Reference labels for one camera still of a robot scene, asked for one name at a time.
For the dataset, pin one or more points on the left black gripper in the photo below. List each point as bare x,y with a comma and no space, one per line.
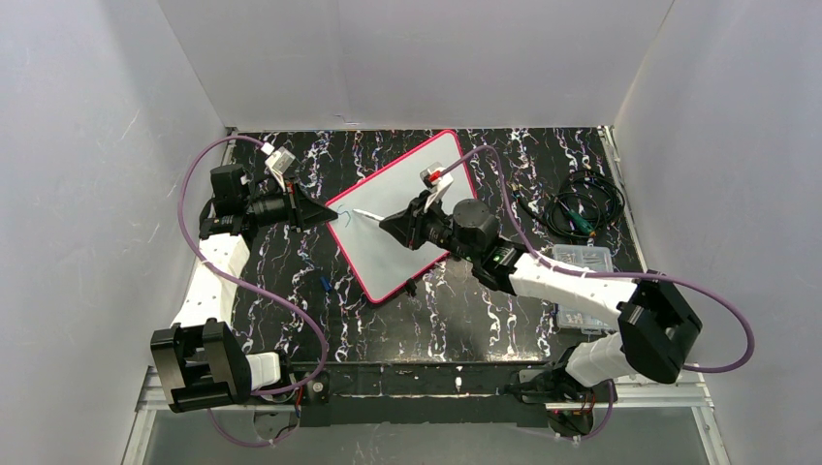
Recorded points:
294,207

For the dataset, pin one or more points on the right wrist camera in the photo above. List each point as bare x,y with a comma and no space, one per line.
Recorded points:
437,182

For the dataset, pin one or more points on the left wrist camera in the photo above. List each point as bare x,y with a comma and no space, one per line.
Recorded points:
279,163

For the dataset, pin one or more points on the white marker pen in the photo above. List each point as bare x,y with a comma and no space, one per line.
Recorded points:
368,215

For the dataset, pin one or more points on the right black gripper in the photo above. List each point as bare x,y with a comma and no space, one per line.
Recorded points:
418,223

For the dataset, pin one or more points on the green connector plug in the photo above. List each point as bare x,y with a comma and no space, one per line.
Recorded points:
582,225

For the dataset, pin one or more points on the aluminium frame rail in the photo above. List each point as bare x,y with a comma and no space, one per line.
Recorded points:
431,413

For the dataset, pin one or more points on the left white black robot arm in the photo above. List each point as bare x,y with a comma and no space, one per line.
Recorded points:
199,362

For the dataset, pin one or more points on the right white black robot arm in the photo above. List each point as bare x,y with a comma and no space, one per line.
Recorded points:
655,328

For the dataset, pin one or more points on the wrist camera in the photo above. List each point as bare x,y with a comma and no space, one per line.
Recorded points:
279,163
437,182

